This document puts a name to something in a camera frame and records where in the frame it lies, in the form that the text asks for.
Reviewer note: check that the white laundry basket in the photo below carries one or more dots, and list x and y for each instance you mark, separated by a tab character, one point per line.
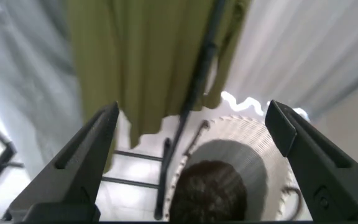
253	146

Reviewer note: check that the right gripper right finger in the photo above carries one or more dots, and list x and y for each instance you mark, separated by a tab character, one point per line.
325	168

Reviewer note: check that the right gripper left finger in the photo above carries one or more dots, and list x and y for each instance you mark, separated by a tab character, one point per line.
70	174

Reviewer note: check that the black clothes rack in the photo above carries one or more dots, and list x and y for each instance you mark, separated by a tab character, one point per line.
194	90

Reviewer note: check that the green long-sleeved shirt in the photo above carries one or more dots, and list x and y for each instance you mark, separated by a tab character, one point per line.
141	62

